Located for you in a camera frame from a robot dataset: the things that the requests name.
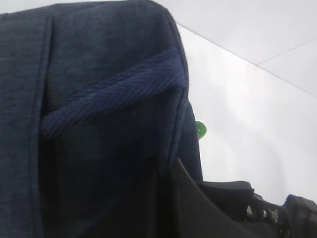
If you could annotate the dark blue lunch bag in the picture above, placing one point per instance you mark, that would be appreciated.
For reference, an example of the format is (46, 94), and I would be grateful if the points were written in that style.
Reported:
(93, 98)

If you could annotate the green cucumber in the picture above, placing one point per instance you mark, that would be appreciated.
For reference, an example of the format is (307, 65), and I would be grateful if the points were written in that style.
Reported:
(201, 129)

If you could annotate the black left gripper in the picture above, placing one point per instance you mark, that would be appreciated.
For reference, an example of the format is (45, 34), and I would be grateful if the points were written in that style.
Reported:
(232, 210)

